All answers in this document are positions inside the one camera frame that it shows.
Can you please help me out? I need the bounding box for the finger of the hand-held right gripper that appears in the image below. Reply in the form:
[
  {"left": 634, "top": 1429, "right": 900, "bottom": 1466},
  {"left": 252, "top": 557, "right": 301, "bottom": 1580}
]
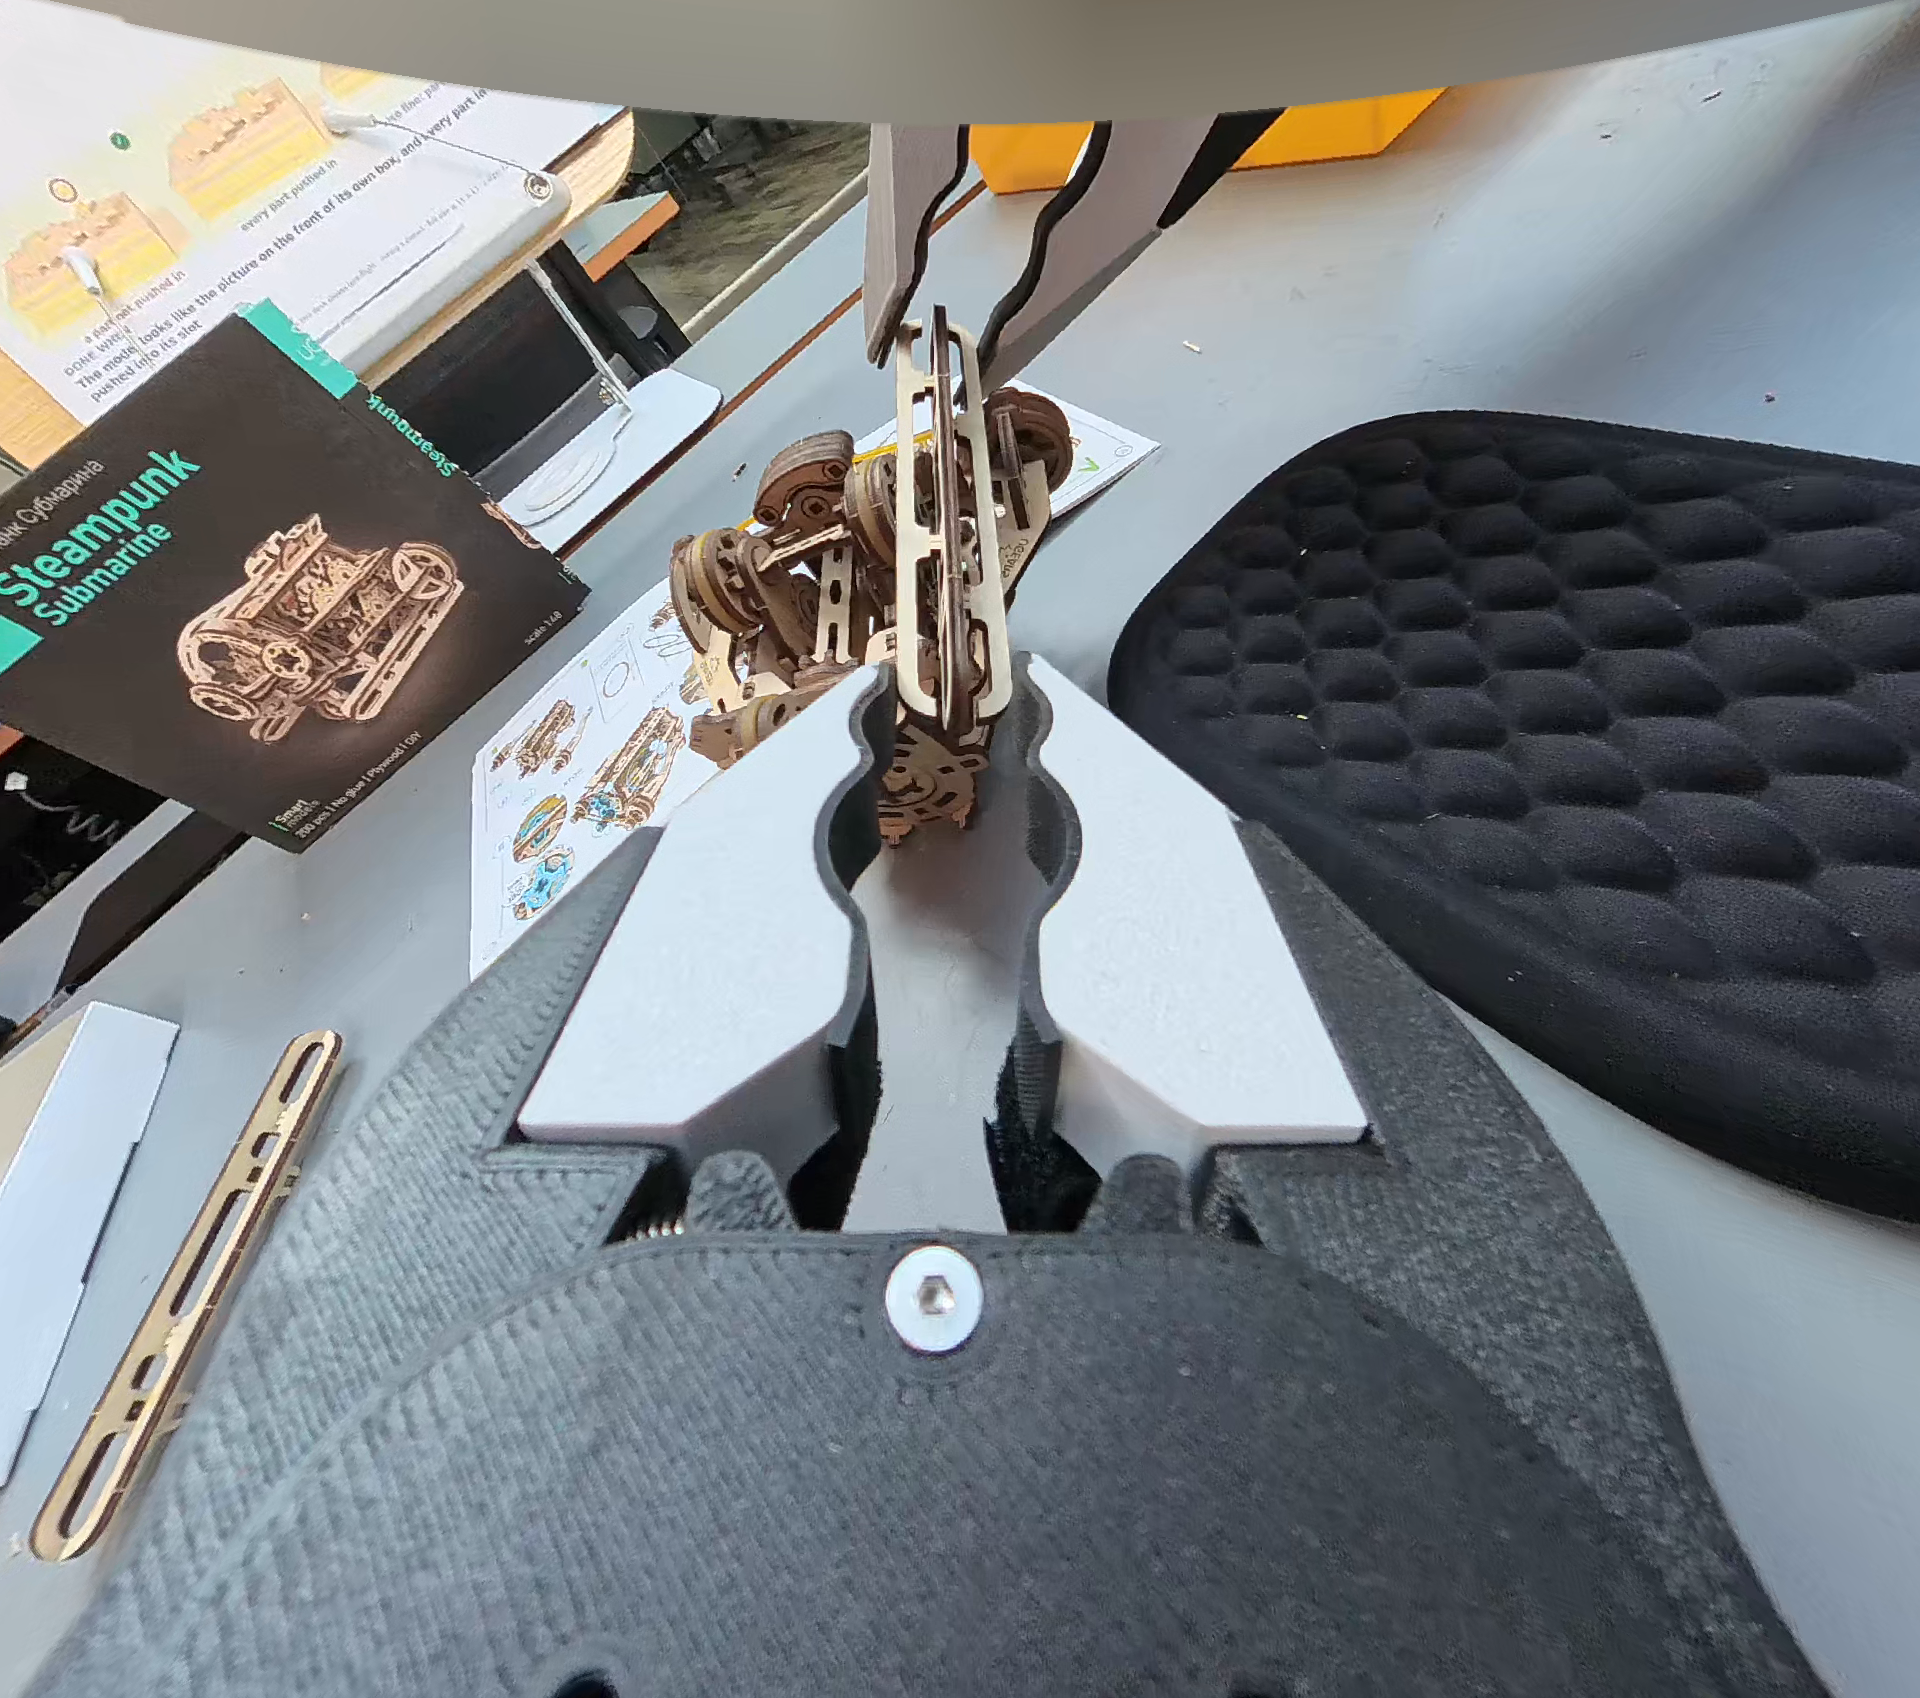
[
  {"left": 861, "top": 121, "right": 969, "bottom": 368},
  {"left": 977, "top": 109, "right": 1283, "bottom": 383}
]

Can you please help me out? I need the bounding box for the pale wooden frame part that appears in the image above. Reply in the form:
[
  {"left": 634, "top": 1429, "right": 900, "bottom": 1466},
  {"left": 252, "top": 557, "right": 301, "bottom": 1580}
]
[
  {"left": 894, "top": 302, "right": 1040, "bottom": 744},
  {"left": 29, "top": 1027, "right": 345, "bottom": 1566}
]

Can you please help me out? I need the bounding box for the clear acrylic sheet stand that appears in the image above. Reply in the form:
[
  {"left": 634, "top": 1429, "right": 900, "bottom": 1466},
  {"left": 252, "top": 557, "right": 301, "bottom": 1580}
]
[{"left": 513, "top": 228, "right": 725, "bottom": 517}]

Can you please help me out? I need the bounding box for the black honeycomb cushion pad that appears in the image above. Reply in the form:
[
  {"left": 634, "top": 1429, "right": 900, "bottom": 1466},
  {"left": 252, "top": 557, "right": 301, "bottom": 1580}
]
[{"left": 1107, "top": 407, "right": 1920, "bottom": 1230}]

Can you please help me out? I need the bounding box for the yellow box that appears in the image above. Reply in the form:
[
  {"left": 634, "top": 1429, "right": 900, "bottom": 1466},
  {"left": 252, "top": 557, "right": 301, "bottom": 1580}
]
[{"left": 966, "top": 83, "right": 1451, "bottom": 201}]

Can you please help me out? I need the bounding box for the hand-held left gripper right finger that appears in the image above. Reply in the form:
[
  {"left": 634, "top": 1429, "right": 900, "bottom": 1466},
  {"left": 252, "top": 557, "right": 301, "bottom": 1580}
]
[{"left": 1016, "top": 654, "right": 1376, "bottom": 1169}]

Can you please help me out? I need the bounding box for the laminated instruction sheet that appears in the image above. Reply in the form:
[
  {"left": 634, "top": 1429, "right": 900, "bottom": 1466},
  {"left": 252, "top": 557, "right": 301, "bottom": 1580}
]
[{"left": 0, "top": 0, "right": 636, "bottom": 473}]

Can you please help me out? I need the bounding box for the wooden submarine model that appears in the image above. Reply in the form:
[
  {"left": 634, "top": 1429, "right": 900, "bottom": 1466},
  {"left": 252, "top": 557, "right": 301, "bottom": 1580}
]
[{"left": 665, "top": 377, "right": 1075, "bottom": 853}]

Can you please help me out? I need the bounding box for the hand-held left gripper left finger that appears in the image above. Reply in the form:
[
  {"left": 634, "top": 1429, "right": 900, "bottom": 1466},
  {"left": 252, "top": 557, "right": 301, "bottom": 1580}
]
[{"left": 516, "top": 660, "right": 892, "bottom": 1186}]

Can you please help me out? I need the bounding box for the white card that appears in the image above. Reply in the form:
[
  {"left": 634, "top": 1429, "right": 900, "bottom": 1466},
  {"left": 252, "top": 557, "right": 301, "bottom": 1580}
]
[{"left": 0, "top": 999, "right": 183, "bottom": 1491}]

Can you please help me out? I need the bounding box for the black model kit box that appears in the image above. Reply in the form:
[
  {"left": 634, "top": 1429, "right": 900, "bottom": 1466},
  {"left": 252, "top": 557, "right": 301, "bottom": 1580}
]
[{"left": 0, "top": 299, "right": 596, "bottom": 855}]

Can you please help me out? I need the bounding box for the illustrated instruction booklet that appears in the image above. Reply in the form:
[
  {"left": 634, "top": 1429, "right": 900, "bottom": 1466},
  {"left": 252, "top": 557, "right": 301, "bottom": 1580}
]
[{"left": 469, "top": 390, "right": 1163, "bottom": 979}]

